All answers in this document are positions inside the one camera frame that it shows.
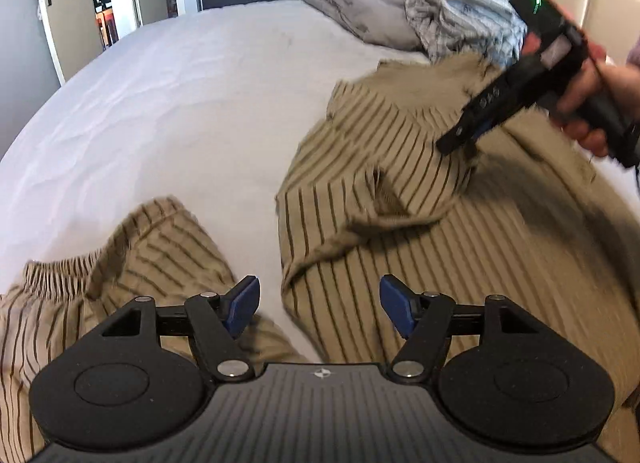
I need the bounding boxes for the tan striped shirt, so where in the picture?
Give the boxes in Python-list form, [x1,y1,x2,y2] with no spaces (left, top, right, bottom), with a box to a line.
[277,53,639,462]

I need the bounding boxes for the tan striped shorts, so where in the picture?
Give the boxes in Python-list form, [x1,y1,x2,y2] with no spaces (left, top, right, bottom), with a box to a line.
[0,195,312,463]

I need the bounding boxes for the grey striped garment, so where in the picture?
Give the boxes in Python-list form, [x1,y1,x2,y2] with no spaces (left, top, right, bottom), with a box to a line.
[405,0,527,68]

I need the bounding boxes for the white bed sheet mattress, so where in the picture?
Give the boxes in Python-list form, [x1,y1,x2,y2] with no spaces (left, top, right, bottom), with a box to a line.
[0,0,640,367]

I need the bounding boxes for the beige room door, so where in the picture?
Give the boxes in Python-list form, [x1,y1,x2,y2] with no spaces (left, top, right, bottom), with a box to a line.
[38,0,103,84]

